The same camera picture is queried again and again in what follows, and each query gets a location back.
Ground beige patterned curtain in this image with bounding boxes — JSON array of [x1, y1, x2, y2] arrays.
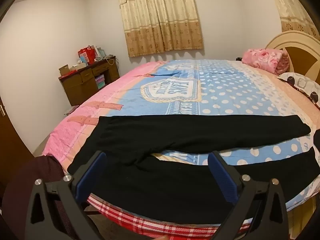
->
[[117, 0, 203, 57], [269, 0, 320, 40]]

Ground cream wooden headboard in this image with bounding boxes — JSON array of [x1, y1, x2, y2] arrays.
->
[[264, 30, 320, 80]]

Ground red plaid bed sheet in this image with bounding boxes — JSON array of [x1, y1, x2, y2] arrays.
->
[[85, 194, 253, 240]]

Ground maroon mesh cloth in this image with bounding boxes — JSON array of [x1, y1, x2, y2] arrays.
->
[[2, 156, 75, 240]]

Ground white pillow with dark circles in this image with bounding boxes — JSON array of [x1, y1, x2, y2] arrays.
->
[[277, 72, 320, 110]]

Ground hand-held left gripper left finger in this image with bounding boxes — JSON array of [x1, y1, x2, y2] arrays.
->
[[25, 151, 108, 240]]

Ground red gift bag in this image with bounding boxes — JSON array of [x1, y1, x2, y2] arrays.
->
[[78, 45, 97, 64]]

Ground bed with blue pink bedspread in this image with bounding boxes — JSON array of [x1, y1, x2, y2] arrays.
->
[[41, 59, 320, 212]]

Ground pink floral folded blanket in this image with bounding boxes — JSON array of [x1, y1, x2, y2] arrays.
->
[[241, 48, 289, 75]]

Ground brown wooden door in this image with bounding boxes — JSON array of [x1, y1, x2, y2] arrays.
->
[[0, 97, 34, 180]]

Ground open cardboard box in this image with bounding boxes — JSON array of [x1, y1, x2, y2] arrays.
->
[[59, 64, 87, 77]]

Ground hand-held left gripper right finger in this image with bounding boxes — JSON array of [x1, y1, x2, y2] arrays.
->
[[208, 151, 289, 240]]

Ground black pants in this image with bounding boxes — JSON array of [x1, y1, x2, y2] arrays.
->
[[67, 115, 320, 224]]

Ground brown wooden desk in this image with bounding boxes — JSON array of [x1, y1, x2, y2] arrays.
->
[[59, 57, 120, 106]]

